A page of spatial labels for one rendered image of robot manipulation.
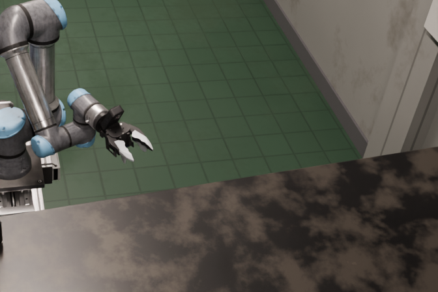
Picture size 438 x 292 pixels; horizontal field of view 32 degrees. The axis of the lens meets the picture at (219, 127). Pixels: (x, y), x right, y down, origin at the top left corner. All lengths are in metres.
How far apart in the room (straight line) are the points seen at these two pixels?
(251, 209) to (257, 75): 3.97
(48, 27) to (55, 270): 1.39
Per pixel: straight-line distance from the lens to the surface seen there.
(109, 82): 5.05
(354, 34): 4.86
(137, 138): 2.32
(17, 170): 2.79
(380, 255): 1.36
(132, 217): 1.32
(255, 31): 5.79
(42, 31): 2.52
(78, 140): 2.50
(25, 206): 2.77
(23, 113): 2.72
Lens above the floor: 2.95
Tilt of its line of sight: 38 degrees down
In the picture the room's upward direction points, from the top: 10 degrees clockwise
